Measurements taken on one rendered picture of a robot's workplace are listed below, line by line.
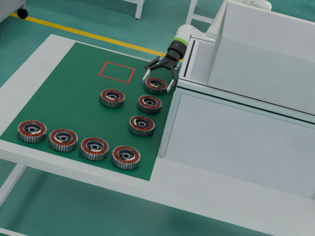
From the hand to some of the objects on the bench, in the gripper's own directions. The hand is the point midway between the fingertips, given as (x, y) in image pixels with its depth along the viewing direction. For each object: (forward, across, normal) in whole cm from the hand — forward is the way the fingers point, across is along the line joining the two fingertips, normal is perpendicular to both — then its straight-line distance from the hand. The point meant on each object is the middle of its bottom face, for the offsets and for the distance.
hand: (156, 84), depth 237 cm
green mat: (+23, +14, +11) cm, 29 cm away
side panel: (+30, -22, +15) cm, 40 cm away
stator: (+2, 0, -2) cm, 2 cm away
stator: (+23, +11, +11) cm, 28 cm away
